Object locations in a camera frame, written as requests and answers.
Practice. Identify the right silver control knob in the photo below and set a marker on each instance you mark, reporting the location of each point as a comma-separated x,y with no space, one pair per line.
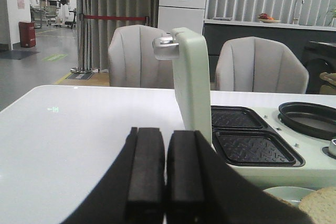
332,147

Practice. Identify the red belt stanchion barrier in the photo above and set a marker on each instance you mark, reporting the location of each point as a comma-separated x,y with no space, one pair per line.
84,64

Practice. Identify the black round frying pan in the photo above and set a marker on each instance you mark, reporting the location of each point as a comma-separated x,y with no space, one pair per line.
309,118

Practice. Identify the right grey upholstered chair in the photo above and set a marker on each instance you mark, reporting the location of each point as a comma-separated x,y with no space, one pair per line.
253,64

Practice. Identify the red trash bin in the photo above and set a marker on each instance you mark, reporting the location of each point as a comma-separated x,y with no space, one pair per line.
27,34

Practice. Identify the left grey upholstered chair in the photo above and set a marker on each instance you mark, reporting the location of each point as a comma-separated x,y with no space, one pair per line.
132,62

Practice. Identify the light green plate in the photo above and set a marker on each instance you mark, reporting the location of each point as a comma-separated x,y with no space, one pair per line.
290,194

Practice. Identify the white refrigerator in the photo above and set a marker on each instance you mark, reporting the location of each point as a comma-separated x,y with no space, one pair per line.
181,13

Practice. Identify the grey upholstered chair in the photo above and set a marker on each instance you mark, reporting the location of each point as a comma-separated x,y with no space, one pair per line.
132,62
253,64

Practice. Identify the fruit plate on counter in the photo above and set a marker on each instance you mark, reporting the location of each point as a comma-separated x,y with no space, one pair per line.
265,18

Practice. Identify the bread slice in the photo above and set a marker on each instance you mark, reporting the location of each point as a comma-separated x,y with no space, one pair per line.
320,205

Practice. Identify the beige sofa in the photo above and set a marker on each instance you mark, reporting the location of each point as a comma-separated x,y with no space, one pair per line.
328,77

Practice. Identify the green breakfast maker base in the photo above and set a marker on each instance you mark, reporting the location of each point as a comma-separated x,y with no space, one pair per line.
256,144

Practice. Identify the dark kitchen counter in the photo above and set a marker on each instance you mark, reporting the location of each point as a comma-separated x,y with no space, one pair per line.
295,39

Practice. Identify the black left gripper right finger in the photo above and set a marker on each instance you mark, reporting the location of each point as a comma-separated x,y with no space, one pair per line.
202,188

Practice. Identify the grey curtain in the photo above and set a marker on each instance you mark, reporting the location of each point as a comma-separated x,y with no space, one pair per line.
98,33

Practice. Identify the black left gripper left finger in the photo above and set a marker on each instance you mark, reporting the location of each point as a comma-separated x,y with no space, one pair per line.
132,189

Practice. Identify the green breakfast maker lid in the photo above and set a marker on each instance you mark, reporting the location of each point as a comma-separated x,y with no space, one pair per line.
188,52

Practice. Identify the chrome faucet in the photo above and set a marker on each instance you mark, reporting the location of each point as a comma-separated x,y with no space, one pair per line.
296,12

